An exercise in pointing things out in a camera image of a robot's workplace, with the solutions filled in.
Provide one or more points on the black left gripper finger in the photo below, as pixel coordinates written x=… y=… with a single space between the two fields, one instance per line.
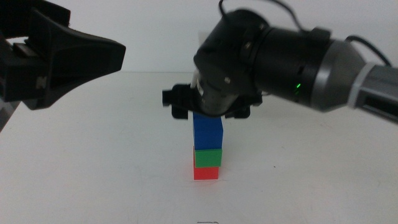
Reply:
x=77 y=59
x=37 y=12

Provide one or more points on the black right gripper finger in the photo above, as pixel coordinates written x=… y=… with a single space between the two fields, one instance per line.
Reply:
x=179 y=113
x=237 y=113

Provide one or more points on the blue cube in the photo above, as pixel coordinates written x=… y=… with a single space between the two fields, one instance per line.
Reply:
x=207 y=133

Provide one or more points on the green cube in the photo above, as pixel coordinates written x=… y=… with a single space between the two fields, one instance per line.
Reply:
x=207 y=158

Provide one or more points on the red cube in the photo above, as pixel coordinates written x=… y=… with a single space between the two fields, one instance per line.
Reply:
x=206 y=173

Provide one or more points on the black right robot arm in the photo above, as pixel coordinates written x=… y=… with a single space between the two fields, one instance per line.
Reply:
x=311 y=68

